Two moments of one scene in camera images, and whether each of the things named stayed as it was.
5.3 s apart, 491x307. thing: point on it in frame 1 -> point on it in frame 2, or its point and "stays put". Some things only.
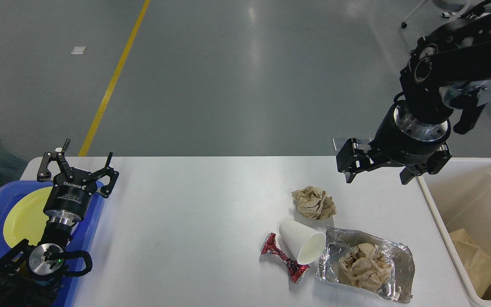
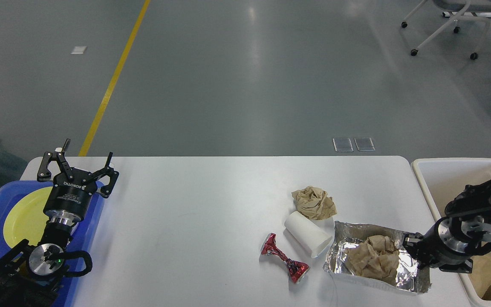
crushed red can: (296, 270) stays put
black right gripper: (402, 139) -> (428, 250)
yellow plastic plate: (25, 218) stays put
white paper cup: (306, 244) -> (315, 234)
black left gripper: (72, 189) stays put
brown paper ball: (314, 202) stays put
